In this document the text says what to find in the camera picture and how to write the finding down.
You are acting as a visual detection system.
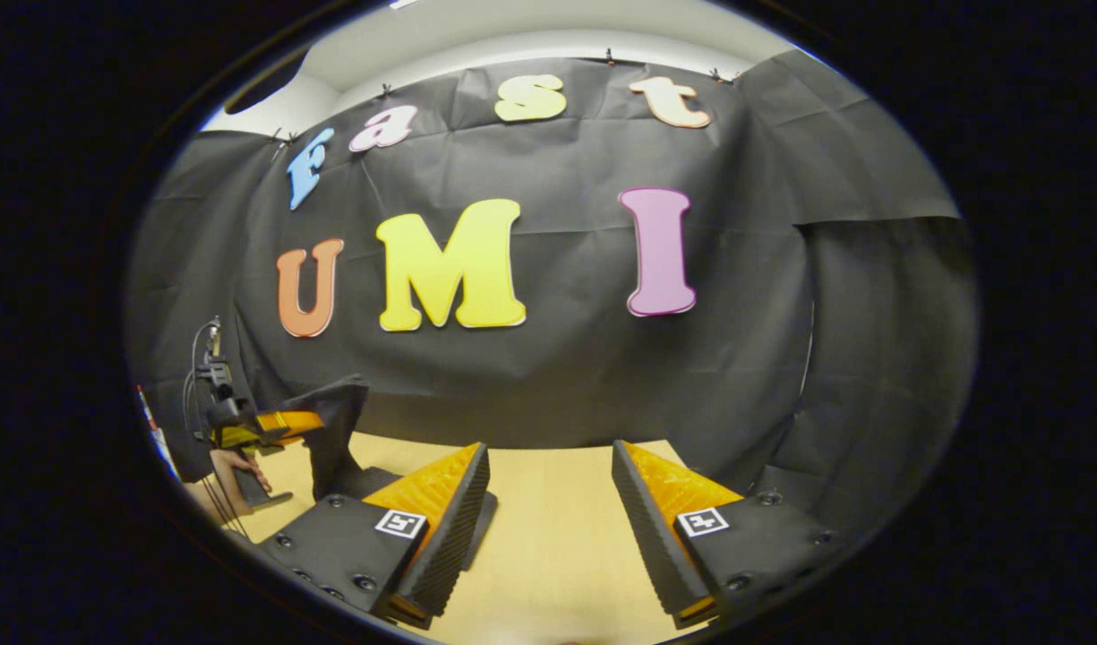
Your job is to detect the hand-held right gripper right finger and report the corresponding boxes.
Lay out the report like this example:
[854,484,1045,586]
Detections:
[611,439,841,630]

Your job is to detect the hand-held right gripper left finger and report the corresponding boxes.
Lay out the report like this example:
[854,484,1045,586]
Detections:
[261,441,493,630]

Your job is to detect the dark denim jeans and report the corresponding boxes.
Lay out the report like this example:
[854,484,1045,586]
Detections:
[278,374,501,574]

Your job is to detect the red and white object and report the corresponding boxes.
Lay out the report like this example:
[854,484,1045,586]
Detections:
[136,385,178,481]

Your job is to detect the black backdrop cloth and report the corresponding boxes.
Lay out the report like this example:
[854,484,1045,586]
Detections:
[127,49,979,538]

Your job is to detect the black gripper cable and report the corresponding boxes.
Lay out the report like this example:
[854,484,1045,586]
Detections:
[182,318,223,442]

